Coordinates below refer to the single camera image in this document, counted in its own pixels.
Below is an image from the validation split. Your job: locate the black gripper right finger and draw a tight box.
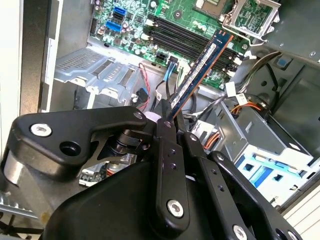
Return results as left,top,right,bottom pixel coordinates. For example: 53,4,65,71
174,114,304,240

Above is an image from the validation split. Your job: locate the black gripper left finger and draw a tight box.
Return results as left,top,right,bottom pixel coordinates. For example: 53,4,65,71
2,98,191,239

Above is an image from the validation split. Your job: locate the blue RAM stick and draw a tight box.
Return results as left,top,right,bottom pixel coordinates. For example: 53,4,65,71
167,30,235,120

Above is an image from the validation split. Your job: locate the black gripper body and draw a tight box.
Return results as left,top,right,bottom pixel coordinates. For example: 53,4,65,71
41,159,226,240

